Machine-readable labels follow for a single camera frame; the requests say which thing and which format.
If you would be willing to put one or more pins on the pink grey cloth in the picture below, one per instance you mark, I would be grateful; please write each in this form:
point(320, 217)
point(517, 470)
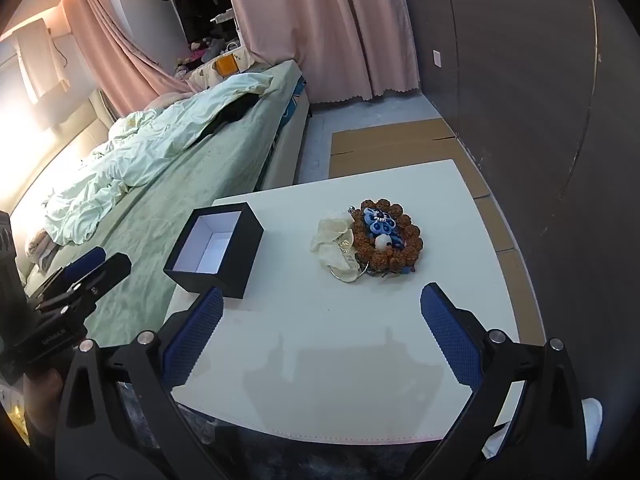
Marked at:
point(42, 250)

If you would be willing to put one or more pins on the person's left hand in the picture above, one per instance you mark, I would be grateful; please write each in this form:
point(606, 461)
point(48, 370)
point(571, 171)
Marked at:
point(42, 402)

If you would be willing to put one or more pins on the orange box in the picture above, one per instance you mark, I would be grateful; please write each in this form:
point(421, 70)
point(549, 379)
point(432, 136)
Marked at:
point(226, 65)

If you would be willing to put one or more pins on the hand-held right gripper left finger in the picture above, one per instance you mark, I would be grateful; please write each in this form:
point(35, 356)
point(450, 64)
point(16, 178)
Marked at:
point(195, 340)

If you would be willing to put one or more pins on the plush toys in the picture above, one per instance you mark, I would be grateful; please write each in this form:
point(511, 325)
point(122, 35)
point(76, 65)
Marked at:
point(210, 49)

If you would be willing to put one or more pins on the white cloth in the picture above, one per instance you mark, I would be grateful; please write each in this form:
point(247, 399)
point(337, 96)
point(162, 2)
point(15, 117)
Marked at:
point(592, 420)

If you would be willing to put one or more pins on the white wall outlet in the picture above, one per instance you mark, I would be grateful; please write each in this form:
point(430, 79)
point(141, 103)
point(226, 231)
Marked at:
point(437, 58)

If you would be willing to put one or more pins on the wide pink curtain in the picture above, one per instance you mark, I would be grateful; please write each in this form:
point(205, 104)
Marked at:
point(325, 25)

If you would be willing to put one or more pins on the bed with green sheet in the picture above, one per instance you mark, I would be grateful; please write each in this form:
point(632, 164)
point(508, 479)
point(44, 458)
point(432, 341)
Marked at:
point(200, 170)

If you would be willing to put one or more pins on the flat cardboard sheet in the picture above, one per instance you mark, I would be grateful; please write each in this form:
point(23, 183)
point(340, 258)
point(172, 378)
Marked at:
point(390, 145)

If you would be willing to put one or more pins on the black garment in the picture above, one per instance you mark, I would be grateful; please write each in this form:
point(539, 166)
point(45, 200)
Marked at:
point(235, 110)

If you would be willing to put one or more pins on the light green duvet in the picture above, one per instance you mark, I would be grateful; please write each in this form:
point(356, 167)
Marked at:
point(150, 150)

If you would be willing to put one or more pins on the hanging dark clothes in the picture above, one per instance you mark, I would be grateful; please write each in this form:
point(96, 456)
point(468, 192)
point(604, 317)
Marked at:
point(195, 0)

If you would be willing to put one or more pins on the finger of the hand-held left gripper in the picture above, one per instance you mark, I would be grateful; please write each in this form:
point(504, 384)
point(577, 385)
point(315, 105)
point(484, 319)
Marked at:
point(107, 272)
point(82, 262)

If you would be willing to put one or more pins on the narrow pink curtain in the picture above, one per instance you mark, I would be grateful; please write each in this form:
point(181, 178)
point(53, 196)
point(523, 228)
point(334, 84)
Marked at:
point(115, 50)

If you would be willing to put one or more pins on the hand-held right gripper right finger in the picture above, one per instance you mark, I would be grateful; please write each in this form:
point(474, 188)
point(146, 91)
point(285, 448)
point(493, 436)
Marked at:
point(450, 335)

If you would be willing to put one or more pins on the blue printed cloth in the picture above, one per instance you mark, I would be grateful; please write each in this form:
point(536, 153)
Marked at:
point(292, 100)

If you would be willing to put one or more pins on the cream fabric flower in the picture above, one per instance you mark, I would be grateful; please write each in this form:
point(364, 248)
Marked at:
point(330, 235)

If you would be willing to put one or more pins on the black jewelry box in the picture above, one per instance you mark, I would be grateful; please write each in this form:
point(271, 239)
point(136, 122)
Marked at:
point(235, 270)

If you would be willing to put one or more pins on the white round bead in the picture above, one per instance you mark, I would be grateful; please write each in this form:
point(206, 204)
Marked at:
point(384, 243)

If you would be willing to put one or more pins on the thin silver hoop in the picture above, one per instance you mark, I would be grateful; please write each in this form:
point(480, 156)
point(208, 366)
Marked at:
point(345, 279)

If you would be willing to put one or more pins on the blue knot ornament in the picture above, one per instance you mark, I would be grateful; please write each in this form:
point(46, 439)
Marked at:
point(372, 227)

